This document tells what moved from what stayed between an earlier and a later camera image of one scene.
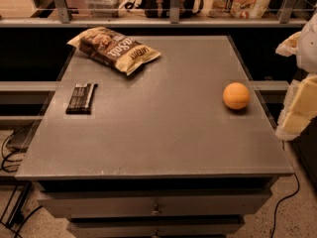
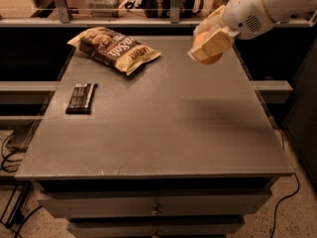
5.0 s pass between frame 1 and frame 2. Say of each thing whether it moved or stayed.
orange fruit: moved
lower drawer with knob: stayed
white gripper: moved
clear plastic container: stayed
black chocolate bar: stayed
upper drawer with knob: stayed
